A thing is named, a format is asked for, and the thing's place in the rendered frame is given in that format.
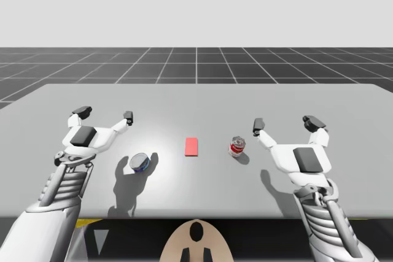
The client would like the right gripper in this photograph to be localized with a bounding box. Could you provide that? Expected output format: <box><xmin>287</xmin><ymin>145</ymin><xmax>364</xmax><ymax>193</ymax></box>
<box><xmin>252</xmin><ymin>115</ymin><xmax>333</xmax><ymax>174</ymax></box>

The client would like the pink pad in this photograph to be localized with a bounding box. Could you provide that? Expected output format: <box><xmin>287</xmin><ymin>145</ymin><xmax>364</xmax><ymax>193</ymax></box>
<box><xmin>184</xmin><ymin>137</ymin><xmax>199</xmax><ymax>157</ymax></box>

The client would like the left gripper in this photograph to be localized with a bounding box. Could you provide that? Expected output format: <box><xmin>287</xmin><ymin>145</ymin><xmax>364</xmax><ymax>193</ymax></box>
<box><xmin>61</xmin><ymin>106</ymin><xmax>134</xmax><ymax>155</ymax></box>

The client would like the red and white can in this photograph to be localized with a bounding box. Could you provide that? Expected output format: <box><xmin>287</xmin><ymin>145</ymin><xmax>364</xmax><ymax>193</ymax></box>
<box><xmin>227</xmin><ymin>135</ymin><xmax>247</xmax><ymax>159</ymax></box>

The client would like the blue flat can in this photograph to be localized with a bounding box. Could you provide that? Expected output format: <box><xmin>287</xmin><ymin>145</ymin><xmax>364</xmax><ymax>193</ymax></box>
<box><xmin>129</xmin><ymin>152</ymin><xmax>152</xmax><ymax>174</ymax></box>

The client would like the tan robot part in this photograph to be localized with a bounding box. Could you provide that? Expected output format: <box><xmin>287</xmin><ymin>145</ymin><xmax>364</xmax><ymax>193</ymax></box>
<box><xmin>159</xmin><ymin>218</ymin><xmax>234</xmax><ymax>262</ymax></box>

